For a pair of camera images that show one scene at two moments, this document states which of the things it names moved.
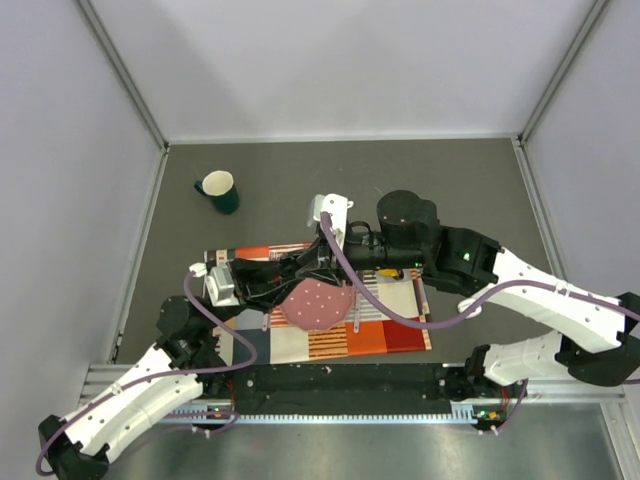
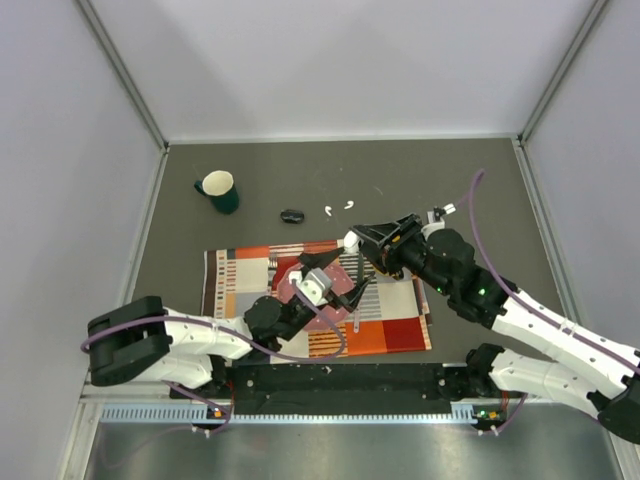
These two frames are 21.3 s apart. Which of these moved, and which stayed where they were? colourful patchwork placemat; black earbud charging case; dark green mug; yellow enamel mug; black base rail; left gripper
Moved: left gripper; black earbud charging case
Stayed: black base rail; dark green mug; colourful patchwork placemat; yellow enamel mug
